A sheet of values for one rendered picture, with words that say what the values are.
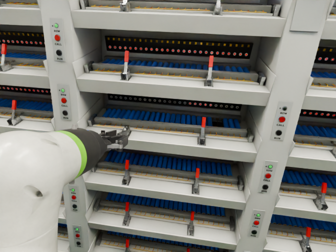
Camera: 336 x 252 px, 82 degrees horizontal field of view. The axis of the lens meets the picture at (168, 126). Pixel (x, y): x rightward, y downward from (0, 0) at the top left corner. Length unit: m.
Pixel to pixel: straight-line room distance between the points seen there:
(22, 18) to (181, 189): 0.77
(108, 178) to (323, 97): 0.76
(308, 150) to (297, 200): 0.19
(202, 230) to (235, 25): 0.74
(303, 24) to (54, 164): 0.64
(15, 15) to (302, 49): 0.85
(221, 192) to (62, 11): 0.79
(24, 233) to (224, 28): 0.60
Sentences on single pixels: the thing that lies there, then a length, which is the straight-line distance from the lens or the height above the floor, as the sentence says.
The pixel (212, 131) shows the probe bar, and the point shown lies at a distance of 0.71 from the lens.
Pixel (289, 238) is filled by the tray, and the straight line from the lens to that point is 1.00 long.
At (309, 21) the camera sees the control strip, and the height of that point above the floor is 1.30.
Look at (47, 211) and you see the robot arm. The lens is 0.31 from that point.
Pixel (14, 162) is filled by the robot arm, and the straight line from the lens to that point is 0.28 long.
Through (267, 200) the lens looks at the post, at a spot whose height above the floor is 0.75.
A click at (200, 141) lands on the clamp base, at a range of 0.68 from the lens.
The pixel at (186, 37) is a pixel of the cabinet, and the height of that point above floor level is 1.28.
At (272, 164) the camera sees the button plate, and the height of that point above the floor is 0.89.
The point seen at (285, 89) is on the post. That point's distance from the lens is 0.66.
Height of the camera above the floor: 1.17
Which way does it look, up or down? 18 degrees down
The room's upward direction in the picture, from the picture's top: 4 degrees clockwise
